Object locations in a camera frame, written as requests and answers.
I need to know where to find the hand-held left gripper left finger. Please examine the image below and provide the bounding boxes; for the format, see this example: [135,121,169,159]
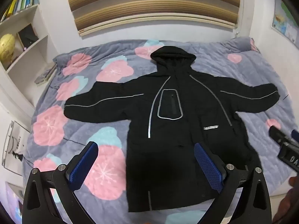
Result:
[22,141,98,224]

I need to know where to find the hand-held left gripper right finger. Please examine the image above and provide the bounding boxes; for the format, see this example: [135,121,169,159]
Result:
[194,142,272,224]

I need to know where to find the black hooded jacket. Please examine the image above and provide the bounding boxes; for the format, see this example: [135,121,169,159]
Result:
[64,46,279,213]

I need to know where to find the person's right forearm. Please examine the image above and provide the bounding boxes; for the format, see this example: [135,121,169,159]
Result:
[273,190,299,224]

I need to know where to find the person's right hand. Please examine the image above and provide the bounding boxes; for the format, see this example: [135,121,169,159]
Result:
[288,175,299,188]

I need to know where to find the grey pink floral blanket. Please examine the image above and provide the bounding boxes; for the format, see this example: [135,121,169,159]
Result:
[22,37,299,224]

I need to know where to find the stack of books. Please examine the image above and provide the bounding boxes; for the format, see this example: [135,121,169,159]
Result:
[35,64,57,85]

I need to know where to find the white bookshelf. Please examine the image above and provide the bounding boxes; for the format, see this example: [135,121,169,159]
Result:
[0,0,59,122]

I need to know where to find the black framed board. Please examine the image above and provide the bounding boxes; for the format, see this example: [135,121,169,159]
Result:
[17,23,39,49]

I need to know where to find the yellow globe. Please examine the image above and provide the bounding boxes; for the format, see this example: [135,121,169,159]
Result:
[0,34,16,62]

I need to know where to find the tan striped window blind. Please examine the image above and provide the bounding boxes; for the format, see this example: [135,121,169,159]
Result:
[64,0,241,37]

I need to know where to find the white wall poster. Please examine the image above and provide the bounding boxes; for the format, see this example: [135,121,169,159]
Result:
[2,121,31,172]

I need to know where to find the purple wall picture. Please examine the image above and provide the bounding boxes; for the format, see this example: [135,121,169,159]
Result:
[4,181,24,218]

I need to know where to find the wall map poster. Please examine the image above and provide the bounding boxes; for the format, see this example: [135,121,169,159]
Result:
[271,0,299,44]

